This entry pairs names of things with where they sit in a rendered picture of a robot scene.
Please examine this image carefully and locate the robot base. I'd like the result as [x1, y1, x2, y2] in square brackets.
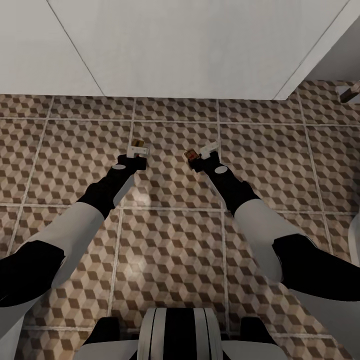
[72, 317, 288, 360]

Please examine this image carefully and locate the mousetrap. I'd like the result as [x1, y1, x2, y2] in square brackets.
[184, 148, 200, 161]
[131, 138, 145, 148]

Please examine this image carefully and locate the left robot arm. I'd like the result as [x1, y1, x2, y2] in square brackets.
[0, 146, 151, 340]

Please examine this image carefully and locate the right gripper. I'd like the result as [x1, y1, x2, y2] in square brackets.
[187, 151, 220, 174]

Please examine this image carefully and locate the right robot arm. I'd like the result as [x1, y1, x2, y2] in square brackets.
[187, 140, 360, 360]

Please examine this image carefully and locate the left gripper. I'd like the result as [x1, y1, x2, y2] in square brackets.
[118, 154, 147, 172]

